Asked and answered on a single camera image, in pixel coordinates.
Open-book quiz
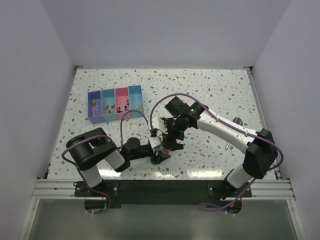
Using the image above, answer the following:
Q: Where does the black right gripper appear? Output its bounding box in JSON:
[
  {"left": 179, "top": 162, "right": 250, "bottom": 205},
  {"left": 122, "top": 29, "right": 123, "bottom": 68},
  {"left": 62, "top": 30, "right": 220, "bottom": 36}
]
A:
[{"left": 161, "top": 116, "right": 187, "bottom": 152}]

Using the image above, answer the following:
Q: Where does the clear plastic jar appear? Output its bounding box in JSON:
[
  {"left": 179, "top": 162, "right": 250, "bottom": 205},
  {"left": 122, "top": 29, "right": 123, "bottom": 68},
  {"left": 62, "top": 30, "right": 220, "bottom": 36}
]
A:
[{"left": 161, "top": 148, "right": 172, "bottom": 157}]

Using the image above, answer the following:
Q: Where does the pink candy bin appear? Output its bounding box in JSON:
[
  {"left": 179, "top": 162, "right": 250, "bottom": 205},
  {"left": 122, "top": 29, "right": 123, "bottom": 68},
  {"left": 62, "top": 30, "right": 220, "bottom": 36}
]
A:
[{"left": 115, "top": 87, "right": 130, "bottom": 120}]

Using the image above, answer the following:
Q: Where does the purple candy bin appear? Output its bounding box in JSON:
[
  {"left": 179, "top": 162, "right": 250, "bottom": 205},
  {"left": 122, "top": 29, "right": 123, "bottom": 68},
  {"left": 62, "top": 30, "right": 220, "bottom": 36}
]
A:
[{"left": 87, "top": 90, "right": 105, "bottom": 124}]

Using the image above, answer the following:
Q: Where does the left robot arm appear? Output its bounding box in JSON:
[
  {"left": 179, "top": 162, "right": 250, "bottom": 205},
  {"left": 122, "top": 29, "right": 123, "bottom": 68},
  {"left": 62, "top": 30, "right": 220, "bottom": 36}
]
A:
[{"left": 62, "top": 127, "right": 172, "bottom": 196}]

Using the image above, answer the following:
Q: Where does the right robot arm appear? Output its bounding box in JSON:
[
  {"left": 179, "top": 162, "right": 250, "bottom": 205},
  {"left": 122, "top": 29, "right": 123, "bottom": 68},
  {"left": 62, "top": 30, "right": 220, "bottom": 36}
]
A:
[{"left": 158, "top": 96, "right": 278, "bottom": 197}]

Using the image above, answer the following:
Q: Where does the blue end candy bin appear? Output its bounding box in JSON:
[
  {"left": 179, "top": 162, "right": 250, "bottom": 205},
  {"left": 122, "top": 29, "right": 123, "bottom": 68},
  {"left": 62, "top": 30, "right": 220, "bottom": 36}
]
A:
[{"left": 128, "top": 85, "right": 144, "bottom": 114}]

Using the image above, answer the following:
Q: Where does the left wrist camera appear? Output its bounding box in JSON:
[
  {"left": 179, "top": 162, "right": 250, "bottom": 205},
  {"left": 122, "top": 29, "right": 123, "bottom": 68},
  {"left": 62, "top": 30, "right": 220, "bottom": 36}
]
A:
[{"left": 148, "top": 136, "right": 162, "bottom": 151}]

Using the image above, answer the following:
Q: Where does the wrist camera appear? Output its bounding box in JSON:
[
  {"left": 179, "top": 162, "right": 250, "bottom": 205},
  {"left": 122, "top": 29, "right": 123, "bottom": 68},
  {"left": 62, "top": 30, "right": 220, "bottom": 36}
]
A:
[
  {"left": 150, "top": 117, "right": 168, "bottom": 134},
  {"left": 148, "top": 136, "right": 162, "bottom": 151}
]

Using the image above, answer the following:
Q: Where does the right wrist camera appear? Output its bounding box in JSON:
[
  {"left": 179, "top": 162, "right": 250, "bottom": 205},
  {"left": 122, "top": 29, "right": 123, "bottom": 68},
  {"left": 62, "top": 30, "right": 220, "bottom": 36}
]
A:
[{"left": 150, "top": 117, "right": 168, "bottom": 134}]

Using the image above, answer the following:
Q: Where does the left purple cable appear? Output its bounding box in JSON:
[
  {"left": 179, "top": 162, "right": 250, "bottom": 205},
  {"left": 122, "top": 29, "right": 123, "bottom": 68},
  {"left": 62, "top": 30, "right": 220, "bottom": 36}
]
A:
[{"left": 61, "top": 109, "right": 157, "bottom": 216}]

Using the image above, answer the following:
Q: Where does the purple cable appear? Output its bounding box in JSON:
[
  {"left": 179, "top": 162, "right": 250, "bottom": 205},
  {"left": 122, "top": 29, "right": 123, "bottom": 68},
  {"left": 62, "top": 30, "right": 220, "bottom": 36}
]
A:
[
  {"left": 149, "top": 92, "right": 285, "bottom": 215},
  {"left": 61, "top": 109, "right": 157, "bottom": 216}
]

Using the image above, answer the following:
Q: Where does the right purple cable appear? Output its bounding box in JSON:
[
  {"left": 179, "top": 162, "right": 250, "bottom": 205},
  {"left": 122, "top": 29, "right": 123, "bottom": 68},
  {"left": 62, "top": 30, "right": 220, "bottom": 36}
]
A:
[{"left": 149, "top": 92, "right": 285, "bottom": 215}]

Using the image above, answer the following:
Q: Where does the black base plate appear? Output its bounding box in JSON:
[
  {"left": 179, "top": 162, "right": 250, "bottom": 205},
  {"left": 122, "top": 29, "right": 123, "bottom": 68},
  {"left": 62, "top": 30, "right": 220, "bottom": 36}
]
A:
[{"left": 73, "top": 180, "right": 252, "bottom": 214}]

